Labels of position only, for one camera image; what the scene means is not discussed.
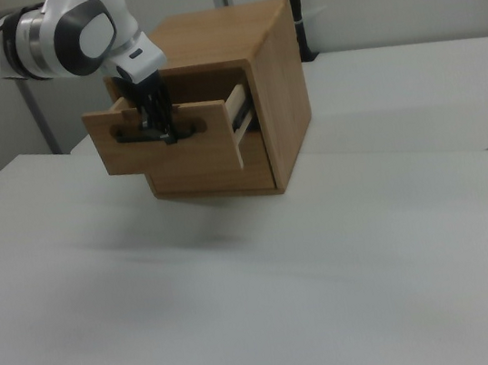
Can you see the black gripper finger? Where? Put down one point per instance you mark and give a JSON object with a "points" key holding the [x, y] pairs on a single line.
{"points": [[146, 120], [166, 123]]}

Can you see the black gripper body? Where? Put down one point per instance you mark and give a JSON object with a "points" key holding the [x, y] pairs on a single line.
{"points": [[145, 94]]}

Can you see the wooden drawer cabinet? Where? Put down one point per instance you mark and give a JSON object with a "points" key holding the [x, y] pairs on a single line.
{"points": [[277, 95]]}

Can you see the black pole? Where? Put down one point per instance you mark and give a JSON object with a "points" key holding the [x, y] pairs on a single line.
{"points": [[296, 0]]}

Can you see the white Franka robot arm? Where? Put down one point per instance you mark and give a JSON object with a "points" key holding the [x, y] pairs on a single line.
{"points": [[43, 38]]}

